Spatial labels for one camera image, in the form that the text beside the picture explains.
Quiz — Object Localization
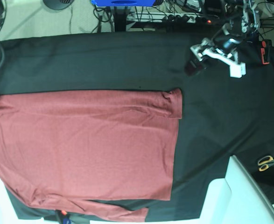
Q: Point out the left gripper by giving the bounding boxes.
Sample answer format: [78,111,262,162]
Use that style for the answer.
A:
[184,38,239,77]

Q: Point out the red long-sleeve T-shirt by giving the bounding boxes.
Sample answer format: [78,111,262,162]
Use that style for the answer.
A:
[0,89,183,222]

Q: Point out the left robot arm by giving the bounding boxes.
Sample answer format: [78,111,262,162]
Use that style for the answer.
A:
[184,0,260,78]

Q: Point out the white power strip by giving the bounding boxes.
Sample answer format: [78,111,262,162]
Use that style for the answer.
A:
[167,13,215,25]

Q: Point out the black table cloth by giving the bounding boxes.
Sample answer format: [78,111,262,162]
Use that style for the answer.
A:
[0,32,274,222]

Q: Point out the black orange clamp right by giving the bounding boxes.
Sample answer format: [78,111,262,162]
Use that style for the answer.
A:
[260,39,272,65]

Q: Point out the blue plastic box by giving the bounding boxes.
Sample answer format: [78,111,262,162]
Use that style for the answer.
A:
[91,0,155,7]

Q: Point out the black round stand base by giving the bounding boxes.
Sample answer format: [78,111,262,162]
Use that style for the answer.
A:
[43,0,74,10]

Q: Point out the blue orange clamp bottom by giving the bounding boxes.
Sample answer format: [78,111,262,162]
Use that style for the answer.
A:
[55,210,72,224]

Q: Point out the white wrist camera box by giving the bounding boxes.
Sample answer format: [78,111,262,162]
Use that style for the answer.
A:
[230,63,246,78]

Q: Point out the yellow-handled scissors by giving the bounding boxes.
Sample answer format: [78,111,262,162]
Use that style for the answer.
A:
[257,155,274,172]

